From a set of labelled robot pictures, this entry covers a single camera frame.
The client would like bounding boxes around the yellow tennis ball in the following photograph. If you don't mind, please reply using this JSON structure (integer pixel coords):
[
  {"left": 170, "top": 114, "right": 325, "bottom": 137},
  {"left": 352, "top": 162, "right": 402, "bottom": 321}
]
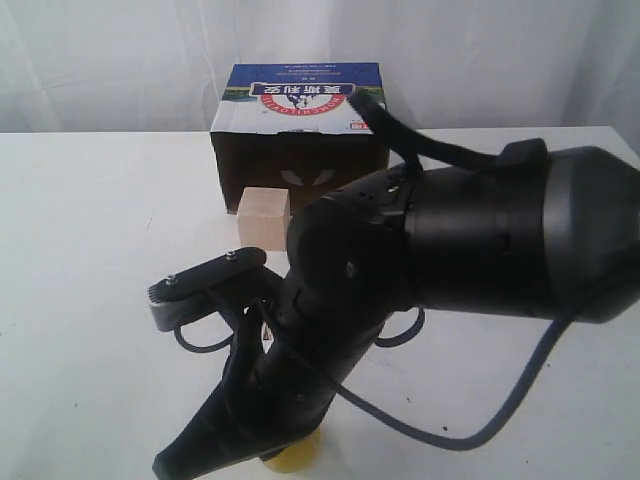
[{"left": 261, "top": 428, "right": 322, "bottom": 474}]

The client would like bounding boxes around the black cable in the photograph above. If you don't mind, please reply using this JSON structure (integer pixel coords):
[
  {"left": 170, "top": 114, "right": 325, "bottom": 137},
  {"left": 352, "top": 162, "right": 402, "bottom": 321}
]
[{"left": 174, "top": 299, "right": 576, "bottom": 448}]

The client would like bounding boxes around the white curtain backdrop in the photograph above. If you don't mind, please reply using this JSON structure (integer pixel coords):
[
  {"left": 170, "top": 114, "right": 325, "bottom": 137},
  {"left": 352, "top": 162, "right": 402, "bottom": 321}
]
[{"left": 1, "top": 1, "right": 639, "bottom": 142}]

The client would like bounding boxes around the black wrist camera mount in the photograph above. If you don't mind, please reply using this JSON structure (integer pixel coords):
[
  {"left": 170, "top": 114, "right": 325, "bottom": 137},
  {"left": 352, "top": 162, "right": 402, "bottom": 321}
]
[{"left": 148, "top": 247, "right": 283, "bottom": 332}]

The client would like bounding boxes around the light wooden cube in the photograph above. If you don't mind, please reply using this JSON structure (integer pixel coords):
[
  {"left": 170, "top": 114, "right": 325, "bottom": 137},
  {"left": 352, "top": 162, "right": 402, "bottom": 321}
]
[{"left": 237, "top": 187, "right": 291, "bottom": 251}]

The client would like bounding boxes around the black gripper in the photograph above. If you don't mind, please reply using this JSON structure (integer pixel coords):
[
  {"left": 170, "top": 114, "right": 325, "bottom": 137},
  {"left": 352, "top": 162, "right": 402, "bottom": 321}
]
[{"left": 152, "top": 259, "right": 415, "bottom": 475}]

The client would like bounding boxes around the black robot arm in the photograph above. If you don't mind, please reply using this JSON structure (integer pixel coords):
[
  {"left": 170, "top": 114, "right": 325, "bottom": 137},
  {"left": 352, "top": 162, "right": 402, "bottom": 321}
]
[{"left": 148, "top": 139, "right": 639, "bottom": 479}]

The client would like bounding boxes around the blue white cardboard box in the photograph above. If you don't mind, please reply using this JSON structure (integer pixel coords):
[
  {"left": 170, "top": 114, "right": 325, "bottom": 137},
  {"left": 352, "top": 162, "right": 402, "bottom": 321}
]
[{"left": 210, "top": 62, "right": 390, "bottom": 213}]

